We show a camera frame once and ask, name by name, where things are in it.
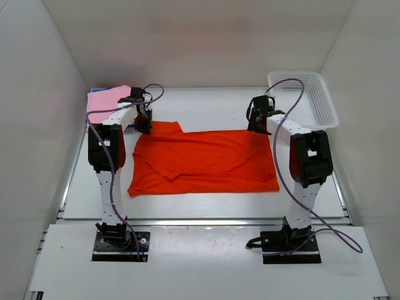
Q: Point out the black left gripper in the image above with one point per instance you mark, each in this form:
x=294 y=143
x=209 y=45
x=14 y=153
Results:
x=145 y=129

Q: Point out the pink folded t shirt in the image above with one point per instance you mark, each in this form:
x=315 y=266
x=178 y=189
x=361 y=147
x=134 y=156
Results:
x=106 y=99

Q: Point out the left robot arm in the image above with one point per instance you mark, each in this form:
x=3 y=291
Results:
x=107 y=156

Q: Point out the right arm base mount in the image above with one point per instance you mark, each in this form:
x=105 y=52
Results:
x=287 y=246

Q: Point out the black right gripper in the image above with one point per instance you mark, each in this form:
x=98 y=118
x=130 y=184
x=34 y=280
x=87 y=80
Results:
x=252 y=127

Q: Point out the orange t shirt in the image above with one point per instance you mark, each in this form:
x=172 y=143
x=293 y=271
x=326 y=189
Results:
x=171 y=161

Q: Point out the blue folded t shirt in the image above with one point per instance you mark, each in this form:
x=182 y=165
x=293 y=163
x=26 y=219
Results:
x=99 y=117

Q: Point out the white perforated plastic basket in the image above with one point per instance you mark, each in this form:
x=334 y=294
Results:
x=315 y=109

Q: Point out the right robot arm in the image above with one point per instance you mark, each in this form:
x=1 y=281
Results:
x=310 y=162

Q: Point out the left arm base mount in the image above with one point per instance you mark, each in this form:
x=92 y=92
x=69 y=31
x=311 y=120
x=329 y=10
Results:
x=117 y=244

